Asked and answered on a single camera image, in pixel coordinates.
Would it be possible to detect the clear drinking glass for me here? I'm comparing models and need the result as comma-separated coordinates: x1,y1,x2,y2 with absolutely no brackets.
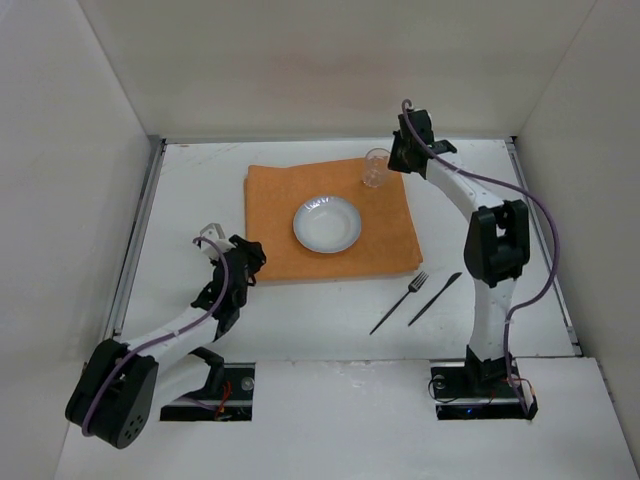
362,148,390,188

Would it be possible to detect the white round plate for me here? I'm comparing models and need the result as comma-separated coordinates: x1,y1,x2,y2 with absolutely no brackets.
293,196,362,254

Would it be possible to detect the orange cloth placemat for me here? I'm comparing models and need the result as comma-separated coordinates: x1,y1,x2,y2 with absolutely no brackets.
245,158,423,281

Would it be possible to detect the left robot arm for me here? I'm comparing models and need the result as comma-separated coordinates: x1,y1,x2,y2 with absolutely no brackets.
65,233,267,449

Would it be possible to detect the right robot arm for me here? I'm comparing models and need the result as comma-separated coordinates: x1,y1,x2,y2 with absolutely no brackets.
388,100,530,387

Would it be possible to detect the black knife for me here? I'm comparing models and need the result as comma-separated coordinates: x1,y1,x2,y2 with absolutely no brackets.
407,272,462,327

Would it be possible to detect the black fork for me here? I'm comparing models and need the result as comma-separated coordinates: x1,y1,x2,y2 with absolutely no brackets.
369,271,429,335

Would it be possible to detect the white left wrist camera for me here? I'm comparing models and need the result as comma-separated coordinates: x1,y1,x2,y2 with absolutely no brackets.
192,223,232,261

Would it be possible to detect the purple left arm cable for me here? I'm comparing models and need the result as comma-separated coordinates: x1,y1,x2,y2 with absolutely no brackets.
79,237,231,439

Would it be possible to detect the right aluminium table rail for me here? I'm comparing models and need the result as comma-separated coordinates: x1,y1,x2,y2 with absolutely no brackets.
505,136,583,357

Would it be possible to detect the aluminium table rail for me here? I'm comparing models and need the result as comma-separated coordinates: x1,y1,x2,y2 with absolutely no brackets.
100,135,167,340
505,136,583,357

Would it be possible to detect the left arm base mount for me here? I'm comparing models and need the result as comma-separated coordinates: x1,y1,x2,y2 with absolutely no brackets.
159,347,256,422

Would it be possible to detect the left aluminium table rail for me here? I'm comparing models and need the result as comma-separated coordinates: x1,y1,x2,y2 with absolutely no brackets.
100,135,167,340

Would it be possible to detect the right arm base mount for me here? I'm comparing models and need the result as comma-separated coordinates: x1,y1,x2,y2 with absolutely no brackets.
428,351,539,421

